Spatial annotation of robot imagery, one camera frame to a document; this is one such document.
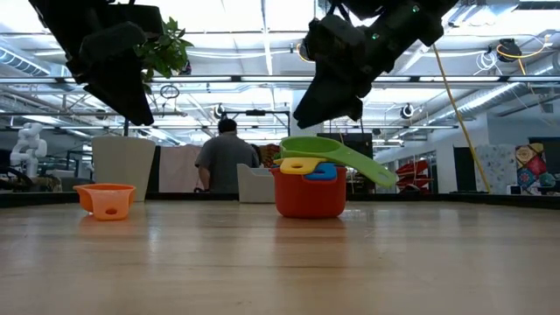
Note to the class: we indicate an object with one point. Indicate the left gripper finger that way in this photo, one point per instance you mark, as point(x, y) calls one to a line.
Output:
point(127, 92)

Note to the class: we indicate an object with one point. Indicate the person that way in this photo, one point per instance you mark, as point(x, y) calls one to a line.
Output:
point(225, 157)

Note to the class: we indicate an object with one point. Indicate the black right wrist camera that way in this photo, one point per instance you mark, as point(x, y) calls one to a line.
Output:
point(332, 39)

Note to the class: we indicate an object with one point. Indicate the blue measuring cup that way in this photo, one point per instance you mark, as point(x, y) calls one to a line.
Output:
point(329, 169)

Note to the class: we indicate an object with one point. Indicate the black table frame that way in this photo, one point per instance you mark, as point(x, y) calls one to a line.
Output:
point(394, 198)

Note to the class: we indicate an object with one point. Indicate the green leafy plant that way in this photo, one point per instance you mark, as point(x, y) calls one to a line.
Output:
point(168, 52)

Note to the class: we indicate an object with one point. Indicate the green measuring cup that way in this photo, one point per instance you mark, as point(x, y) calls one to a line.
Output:
point(341, 153)

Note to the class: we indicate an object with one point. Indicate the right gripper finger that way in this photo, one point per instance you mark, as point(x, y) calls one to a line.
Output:
point(332, 96)

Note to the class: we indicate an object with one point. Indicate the patterned red cloth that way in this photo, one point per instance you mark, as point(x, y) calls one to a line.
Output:
point(270, 155)

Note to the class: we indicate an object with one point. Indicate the grey plastic basket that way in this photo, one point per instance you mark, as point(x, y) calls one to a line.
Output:
point(256, 188)

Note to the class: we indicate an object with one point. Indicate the colourful patchwork quilt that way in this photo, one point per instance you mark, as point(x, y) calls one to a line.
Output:
point(529, 166)

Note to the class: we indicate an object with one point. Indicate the white plant pot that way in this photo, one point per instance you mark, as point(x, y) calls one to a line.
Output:
point(122, 170)

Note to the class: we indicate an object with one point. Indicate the orange measuring cup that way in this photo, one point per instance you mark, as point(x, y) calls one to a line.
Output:
point(105, 199)

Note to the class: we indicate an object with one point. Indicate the white floral cloth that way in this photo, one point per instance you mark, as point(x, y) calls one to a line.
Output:
point(494, 166)

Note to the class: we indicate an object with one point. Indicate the yellow measuring cup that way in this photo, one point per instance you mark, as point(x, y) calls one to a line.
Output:
point(311, 163)

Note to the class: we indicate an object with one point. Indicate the red rack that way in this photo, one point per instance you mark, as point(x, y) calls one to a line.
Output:
point(413, 168)

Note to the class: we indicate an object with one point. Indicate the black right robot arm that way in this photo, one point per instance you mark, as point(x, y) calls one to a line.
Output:
point(431, 17)

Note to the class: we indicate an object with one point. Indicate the black television screen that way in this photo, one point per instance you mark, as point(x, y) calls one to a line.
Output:
point(361, 142)

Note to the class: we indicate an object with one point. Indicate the black door panel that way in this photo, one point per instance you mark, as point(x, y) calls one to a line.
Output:
point(464, 168)

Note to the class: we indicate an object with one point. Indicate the red measuring cup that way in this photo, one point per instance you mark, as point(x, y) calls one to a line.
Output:
point(306, 197)

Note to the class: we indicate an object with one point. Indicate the pink cloth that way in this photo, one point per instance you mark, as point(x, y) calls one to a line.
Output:
point(179, 168)

